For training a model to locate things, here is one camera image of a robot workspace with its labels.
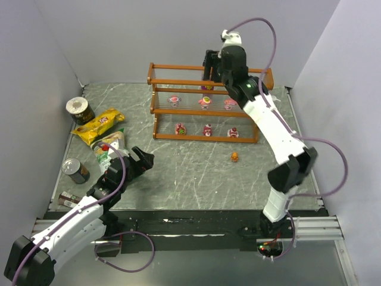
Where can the orange wooden shelf rack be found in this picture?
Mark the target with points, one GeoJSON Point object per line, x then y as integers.
{"type": "Point", "coordinates": [186, 107]}

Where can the orange bear toy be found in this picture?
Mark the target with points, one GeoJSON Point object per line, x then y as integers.
{"type": "Point", "coordinates": [234, 157]}

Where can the yellow chips bag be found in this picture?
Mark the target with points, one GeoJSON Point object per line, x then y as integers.
{"type": "Point", "coordinates": [99, 125]}

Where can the black paper cup white lid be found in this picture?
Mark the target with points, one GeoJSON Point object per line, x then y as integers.
{"type": "Point", "coordinates": [80, 110]}

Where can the green Chuba chips bag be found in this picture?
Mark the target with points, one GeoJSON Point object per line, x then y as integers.
{"type": "Point", "coordinates": [103, 153]}

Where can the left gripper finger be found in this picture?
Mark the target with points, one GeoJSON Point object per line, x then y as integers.
{"type": "Point", "coordinates": [147, 161]}
{"type": "Point", "coordinates": [141, 161]}

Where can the dark soda can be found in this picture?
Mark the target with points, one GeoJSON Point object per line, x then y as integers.
{"type": "Point", "coordinates": [75, 170]}

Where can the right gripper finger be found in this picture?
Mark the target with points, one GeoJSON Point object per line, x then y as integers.
{"type": "Point", "coordinates": [208, 64]}
{"type": "Point", "coordinates": [215, 70]}

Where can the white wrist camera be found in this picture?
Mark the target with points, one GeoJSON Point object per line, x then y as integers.
{"type": "Point", "coordinates": [113, 149]}
{"type": "Point", "coordinates": [229, 39]}

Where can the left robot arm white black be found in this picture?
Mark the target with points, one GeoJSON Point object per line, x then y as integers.
{"type": "Point", "coordinates": [35, 260]}

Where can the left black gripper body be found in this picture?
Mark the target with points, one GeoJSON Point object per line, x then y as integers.
{"type": "Point", "coordinates": [137, 162]}

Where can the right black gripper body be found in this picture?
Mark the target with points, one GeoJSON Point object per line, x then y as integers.
{"type": "Point", "coordinates": [211, 59]}

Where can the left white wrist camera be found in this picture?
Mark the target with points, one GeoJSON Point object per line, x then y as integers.
{"type": "Point", "coordinates": [113, 149]}

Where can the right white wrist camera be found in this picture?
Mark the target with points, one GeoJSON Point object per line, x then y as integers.
{"type": "Point", "coordinates": [229, 39]}

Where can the brown chocolate bar wrapper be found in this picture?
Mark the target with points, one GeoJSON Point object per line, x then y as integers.
{"type": "Point", "coordinates": [69, 200]}

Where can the beige lotion pump bottle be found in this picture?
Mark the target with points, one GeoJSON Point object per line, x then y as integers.
{"type": "Point", "coordinates": [275, 98]}

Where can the purple spray can black cap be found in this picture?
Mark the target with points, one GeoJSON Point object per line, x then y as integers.
{"type": "Point", "coordinates": [207, 88]}

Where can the pink bear yellow hat toy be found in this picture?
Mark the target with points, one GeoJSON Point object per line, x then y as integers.
{"type": "Point", "coordinates": [204, 102]}

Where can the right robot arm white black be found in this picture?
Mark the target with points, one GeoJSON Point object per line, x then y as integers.
{"type": "Point", "coordinates": [294, 159]}

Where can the pink bear strawberry hat toy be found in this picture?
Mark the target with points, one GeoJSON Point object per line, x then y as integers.
{"type": "Point", "coordinates": [207, 130]}

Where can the pink bear blue glasses toy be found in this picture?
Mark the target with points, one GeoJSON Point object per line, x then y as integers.
{"type": "Point", "coordinates": [229, 104]}

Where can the small electronics board with leds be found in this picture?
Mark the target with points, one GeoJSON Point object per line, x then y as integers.
{"type": "Point", "coordinates": [270, 250]}

